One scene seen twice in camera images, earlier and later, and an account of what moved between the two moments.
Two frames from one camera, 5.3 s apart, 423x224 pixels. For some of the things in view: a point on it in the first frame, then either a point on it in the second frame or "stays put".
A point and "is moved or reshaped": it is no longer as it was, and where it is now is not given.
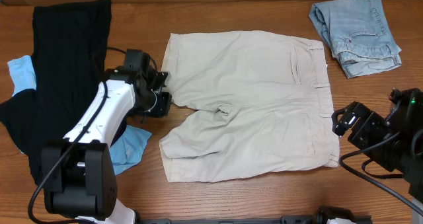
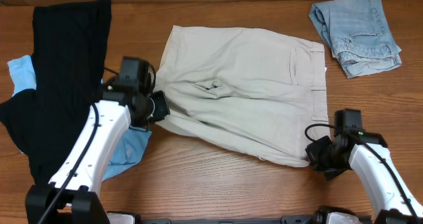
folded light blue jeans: x=358 y=34 stays put
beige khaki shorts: x=264 y=106 is moved or reshaped
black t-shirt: x=69 y=46 stays put
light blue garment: x=124 y=150 stays put
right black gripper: x=368 y=121 -> x=314 y=152
